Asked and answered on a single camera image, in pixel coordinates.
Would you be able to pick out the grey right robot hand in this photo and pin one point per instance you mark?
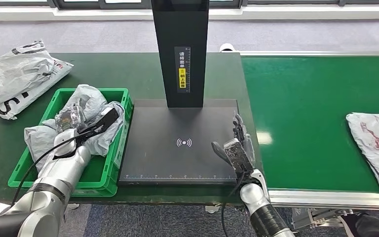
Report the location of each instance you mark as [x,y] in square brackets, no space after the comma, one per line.
[246,144]

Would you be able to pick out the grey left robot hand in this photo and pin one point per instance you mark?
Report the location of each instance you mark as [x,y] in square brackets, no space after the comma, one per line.
[68,119]

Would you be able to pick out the plain grey parcel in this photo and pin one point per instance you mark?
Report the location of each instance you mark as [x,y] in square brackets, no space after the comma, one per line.
[88,98]

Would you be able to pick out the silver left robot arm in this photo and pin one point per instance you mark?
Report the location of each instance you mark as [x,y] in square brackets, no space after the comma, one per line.
[62,170]

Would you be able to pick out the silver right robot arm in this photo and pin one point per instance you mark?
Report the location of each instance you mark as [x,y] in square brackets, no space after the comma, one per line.
[261,209]

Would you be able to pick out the green conveyor belt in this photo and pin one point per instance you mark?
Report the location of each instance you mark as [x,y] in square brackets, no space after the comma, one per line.
[307,98]

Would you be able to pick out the black inbound scanner machine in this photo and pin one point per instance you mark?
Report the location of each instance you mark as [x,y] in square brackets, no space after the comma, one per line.
[179,32]

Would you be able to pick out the white bag with black letters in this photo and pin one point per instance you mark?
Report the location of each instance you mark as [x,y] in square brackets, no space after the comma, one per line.
[9,108]

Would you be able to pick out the green plastic crate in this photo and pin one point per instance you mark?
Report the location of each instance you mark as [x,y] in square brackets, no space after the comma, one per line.
[98,173]

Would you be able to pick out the dark green table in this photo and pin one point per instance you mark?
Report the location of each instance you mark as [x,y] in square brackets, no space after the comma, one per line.
[111,72]

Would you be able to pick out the crumpled white plastic bag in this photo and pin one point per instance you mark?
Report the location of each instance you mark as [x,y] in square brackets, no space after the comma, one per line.
[16,72]

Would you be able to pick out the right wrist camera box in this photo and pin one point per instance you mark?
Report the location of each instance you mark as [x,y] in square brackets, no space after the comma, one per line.
[238,155]

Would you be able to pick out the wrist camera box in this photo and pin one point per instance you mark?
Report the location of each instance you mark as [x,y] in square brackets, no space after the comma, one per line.
[238,155]
[106,119]

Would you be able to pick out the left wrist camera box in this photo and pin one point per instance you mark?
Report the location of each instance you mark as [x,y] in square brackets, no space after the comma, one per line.
[106,119]

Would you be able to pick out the white table foot bracket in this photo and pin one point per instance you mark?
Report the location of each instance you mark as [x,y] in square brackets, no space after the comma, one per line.
[212,209]
[73,206]

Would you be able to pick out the aluminium conveyor frame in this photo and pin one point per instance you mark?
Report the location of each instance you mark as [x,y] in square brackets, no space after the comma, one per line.
[323,198]

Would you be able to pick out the metal conveyor support bracket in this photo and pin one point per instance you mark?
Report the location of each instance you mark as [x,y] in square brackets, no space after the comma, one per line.
[320,217]

